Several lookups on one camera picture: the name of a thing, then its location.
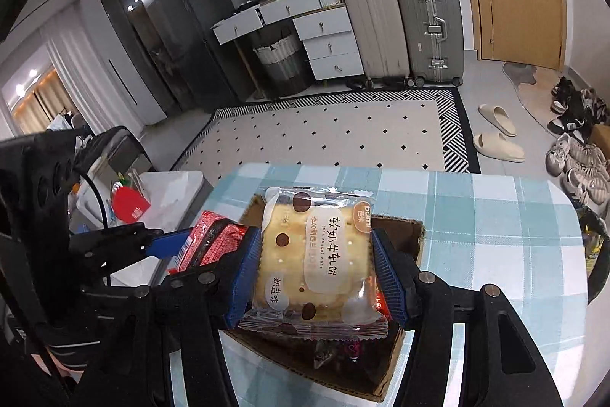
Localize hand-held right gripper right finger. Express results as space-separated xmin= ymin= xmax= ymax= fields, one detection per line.
xmin=369 ymin=228 xmax=560 ymax=407

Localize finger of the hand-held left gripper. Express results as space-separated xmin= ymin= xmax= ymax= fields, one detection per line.
xmin=82 ymin=251 xmax=149 ymax=282
xmin=71 ymin=223 xmax=191 ymax=259

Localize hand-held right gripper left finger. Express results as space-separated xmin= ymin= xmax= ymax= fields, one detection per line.
xmin=71 ymin=226 xmax=263 ymax=407

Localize red barcode snack packet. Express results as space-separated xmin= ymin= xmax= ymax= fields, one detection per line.
xmin=172 ymin=211 xmax=249 ymax=277

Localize cream nougat cake packet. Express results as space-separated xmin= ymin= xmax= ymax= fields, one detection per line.
xmin=238 ymin=187 xmax=388 ymax=341

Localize brown cardboard box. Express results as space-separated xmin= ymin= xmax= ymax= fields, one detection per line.
xmin=224 ymin=195 xmax=427 ymax=403

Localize person's left forearm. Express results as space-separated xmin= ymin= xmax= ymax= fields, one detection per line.
xmin=0 ymin=340 xmax=87 ymax=407

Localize white side table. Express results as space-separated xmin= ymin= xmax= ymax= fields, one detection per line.
xmin=69 ymin=169 xmax=215 ymax=288

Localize red paper box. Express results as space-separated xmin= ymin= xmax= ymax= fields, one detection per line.
xmin=111 ymin=185 xmax=151 ymax=224

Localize white curtain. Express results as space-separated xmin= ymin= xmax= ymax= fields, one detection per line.
xmin=40 ymin=21 xmax=144 ymax=141

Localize black white patterned rug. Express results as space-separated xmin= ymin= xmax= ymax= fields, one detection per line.
xmin=169 ymin=87 xmax=482 ymax=174

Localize beige slipper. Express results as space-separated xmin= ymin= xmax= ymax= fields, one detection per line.
xmin=478 ymin=103 xmax=518 ymax=137
xmin=473 ymin=132 xmax=526 ymax=163

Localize black trash bin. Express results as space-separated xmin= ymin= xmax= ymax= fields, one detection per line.
xmin=579 ymin=207 xmax=610 ymax=303

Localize woven laundry basket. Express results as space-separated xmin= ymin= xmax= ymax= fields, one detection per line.
xmin=252 ymin=32 xmax=313 ymax=95

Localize grey refrigerator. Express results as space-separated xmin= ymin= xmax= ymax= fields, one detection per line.
xmin=138 ymin=0 xmax=255 ymax=112

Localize pile of loose sneakers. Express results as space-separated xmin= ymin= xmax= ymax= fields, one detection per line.
xmin=546 ymin=76 xmax=610 ymax=217

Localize dark glass wardrobe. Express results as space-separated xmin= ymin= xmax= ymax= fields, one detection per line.
xmin=93 ymin=0 xmax=186 ymax=122

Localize round beige rug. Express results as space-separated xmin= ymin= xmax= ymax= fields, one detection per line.
xmin=515 ymin=68 xmax=573 ymax=131

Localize grey door mat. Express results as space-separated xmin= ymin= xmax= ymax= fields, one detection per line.
xmin=502 ymin=61 xmax=537 ymax=87

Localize white drawer dresser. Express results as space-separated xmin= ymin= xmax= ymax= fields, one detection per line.
xmin=212 ymin=0 xmax=365 ymax=84

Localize small cardboard box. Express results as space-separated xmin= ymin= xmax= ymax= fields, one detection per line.
xmin=588 ymin=123 xmax=610 ymax=148

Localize beige suitcase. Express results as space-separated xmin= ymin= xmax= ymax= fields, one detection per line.
xmin=338 ymin=0 xmax=411 ymax=89

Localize silver suitcase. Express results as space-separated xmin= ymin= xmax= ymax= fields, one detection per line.
xmin=393 ymin=0 xmax=465 ymax=87

